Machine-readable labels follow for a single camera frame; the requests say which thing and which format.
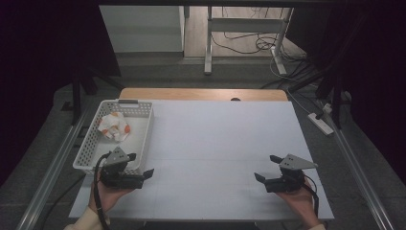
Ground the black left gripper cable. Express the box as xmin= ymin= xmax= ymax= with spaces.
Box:
xmin=93 ymin=152 xmax=112 ymax=230

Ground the black curtain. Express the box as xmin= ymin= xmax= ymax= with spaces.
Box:
xmin=0 ymin=0 xmax=123 ymax=188
xmin=285 ymin=0 xmax=406 ymax=178

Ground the white table cover board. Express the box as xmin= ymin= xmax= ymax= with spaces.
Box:
xmin=68 ymin=99 xmax=335 ymax=222

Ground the black floor cable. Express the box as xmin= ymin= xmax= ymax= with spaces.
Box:
xmin=40 ymin=173 xmax=88 ymax=230

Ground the white metal desk frame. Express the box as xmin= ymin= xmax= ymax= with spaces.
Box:
xmin=204 ymin=6 xmax=295 ymax=77

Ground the person's right hand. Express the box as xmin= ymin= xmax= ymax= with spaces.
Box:
xmin=276 ymin=178 xmax=320 ymax=226

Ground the grey metal rail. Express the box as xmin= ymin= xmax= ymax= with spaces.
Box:
xmin=15 ymin=106 xmax=91 ymax=230
xmin=330 ymin=126 xmax=396 ymax=230

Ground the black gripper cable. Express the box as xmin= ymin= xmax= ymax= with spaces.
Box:
xmin=93 ymin=152 xmax=112 ymax=230
xmin=302 ymin=174 xmax=321 ymax=219

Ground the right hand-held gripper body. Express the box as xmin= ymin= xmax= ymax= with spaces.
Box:
xmin=264 ymin=153 xmax=319 ymax=194

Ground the white cabinet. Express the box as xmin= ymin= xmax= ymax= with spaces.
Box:
xmin=99 ymin=4 xmax=187 ymax=54

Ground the white power strip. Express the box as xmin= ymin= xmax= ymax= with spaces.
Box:
xmin=307 ymin=112 xmax=335 ymax=136

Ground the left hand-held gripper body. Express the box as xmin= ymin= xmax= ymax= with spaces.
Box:
xmin=100 ymin=147 xmax=145 ymax=190

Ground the tangle of floor cables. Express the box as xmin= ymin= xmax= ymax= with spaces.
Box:
xmin=210 ymin=6 xmax=309 ymax=66

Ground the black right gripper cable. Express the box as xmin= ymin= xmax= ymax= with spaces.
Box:
xmin=302 ymin=174 xmax=321 ymax=219

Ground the white fruit-print cloth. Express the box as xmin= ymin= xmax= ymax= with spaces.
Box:
xmin=97 ymin=111 xmax=132 ymax=143

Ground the white perforated plastic basket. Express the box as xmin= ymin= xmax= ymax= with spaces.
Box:
xmin=72 ymin=99 xmax=155 ymax=176

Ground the person's left hand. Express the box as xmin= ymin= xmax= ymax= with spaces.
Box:
xmin=88 ymin=180 xmax=135 ymax=214

